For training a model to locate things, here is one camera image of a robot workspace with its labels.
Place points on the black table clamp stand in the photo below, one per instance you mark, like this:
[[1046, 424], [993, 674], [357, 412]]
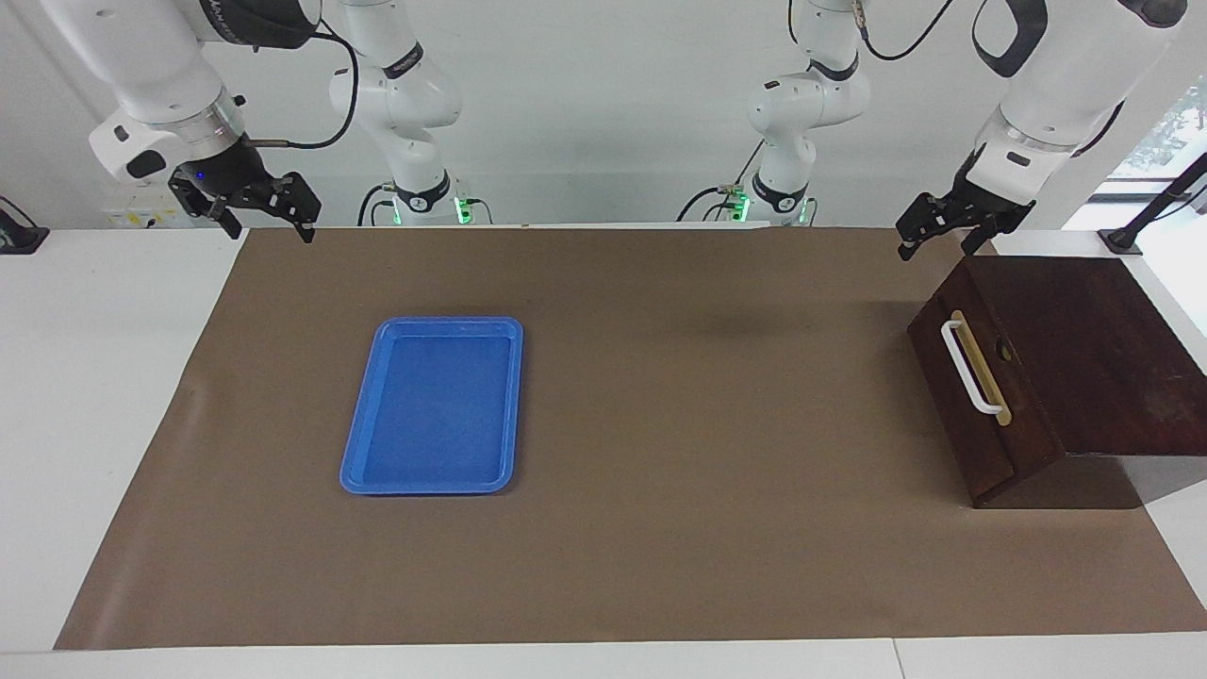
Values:
[[17, 236]]

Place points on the brown paper table mat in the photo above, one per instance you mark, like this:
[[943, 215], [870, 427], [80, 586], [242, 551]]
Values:
[[660, 471]]

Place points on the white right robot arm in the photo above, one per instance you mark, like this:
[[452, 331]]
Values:
[[141, 66]]

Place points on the dark wooden drawer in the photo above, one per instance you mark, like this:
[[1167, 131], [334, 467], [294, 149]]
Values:
[[1028, 405]]

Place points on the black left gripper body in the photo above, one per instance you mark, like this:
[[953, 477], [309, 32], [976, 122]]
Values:
[[990, 209]]

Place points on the blue plastic tray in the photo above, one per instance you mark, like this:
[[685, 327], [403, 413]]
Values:
[[434, 415]]

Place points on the black angled pole stand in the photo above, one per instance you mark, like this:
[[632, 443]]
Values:
[[1122, 240]]

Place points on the dark wooden drawer cabinet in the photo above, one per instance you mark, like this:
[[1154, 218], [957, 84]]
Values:
[[1113, 358]]

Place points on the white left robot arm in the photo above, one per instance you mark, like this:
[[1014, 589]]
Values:
[[1066, 85]]

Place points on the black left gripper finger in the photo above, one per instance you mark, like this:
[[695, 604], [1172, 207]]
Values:
[[922, 219], [981, 236]]

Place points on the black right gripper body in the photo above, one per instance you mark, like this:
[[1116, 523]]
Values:
[[226, 179]]

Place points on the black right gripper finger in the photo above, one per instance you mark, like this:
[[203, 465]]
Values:
[[300, 203], [209, 212]]

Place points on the white wall socket box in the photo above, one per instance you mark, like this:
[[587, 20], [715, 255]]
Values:
[[132, 215]]

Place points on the bright window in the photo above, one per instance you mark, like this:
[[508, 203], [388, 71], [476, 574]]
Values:
[[1174, 123]]

